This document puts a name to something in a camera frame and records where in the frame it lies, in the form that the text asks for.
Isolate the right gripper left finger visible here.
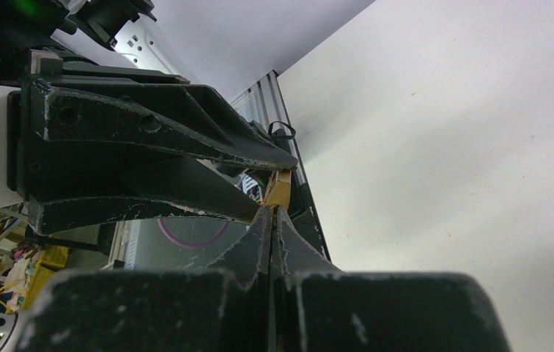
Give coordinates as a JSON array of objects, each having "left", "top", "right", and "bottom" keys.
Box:
[{"left": 16, "top": 207, "right": 273, "bottom": 351}]

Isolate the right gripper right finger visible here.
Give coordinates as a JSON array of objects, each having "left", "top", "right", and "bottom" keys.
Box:
[{"left": 271, "top": 208, "right": 510, "bottom": 351}]

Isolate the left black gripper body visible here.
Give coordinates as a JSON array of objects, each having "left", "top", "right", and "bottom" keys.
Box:
[{"left": 7, "top": 74, "right": 203, "bottom": 199}]

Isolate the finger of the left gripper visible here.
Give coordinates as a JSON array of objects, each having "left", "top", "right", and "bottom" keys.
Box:
[
  {"left": 29, "top": 80, "right": 298, "bottom": 170},
  {"left": 27, "top": 158, "right": 259, "bottom": 235}
]

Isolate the small brass padlock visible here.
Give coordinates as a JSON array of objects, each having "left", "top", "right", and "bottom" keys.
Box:
[{"left": 263, "top": 169, "right": 292, "bottom": 210}]

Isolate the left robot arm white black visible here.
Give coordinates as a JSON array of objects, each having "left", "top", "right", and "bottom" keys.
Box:
[{"left": 0, "top": 1, "right": 297, "bottom": 235}]

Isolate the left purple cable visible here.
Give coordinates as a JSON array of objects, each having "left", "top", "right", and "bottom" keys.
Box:
[{"left": 156, "top": 217, "right": 230, "bottom": 251}]

